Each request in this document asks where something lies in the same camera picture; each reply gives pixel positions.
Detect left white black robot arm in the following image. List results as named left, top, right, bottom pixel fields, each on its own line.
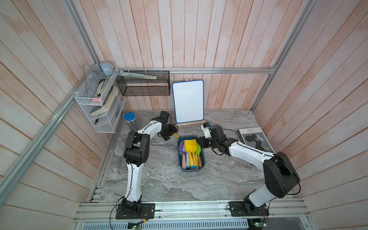
left=116, top=111, right=178, bottom=219

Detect yellow shovel blue tip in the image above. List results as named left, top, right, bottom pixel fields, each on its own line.
left=191, top=140, right=198, bottom=168

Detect book in wire shelf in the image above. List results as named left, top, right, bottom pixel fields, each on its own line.
left=90, top=85, right=119, bottom=117

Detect dark teal storage box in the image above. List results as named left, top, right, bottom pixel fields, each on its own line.
left=177, top=136, right=206, bottom=173

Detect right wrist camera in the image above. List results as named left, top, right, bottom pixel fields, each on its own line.
left=201, top=122, right=211, bottom=139

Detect black cover book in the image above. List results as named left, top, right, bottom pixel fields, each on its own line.
left=237, top=127, right=275, bottom=153

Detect white wire shelf rack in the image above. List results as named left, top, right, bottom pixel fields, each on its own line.
left=75, top=65, right=126, bottom=134

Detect light blue small shovel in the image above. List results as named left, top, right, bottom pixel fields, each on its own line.
left=186, top=153, right=191, bottom=170

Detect yellow shovel wooden handle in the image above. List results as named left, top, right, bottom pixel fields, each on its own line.
left=197, top=155, right=203, bottom=168

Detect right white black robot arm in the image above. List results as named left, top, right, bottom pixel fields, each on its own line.
left=199, top=122, right=300, bottom=217

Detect purple shovel pink handle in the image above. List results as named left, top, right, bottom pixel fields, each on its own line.
left=178, top=141, right=186, bottom=169

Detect green trowel yellow handle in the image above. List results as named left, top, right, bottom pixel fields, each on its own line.
left=195, top=143, right=201, bottom=156

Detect green ruler on basket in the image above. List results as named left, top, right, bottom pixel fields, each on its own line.
left=119, top=71, right=157, bottom=80

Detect grey round object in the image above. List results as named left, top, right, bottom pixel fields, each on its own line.
left=99, top=61, right=114, bottom=77

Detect white board blue frame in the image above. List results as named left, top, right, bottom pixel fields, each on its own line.
left=172, top=80, right=204, bottom=124

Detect black mesh wall basket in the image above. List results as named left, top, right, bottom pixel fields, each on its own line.
left=117, top=70, right=171, bottom=96

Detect small wooden easel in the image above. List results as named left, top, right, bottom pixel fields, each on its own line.
left=177, top=120, right=206, bottom=133

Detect blue lid pencil tube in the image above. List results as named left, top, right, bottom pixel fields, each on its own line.
left=124, top=112, right=139, bottom=131

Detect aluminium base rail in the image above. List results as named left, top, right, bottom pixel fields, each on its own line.
left=73, top=198, right=311, bottom=222

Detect yellow shovel orange handle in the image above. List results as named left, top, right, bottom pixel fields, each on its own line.
left=185, top=140, right=195, bottom=169

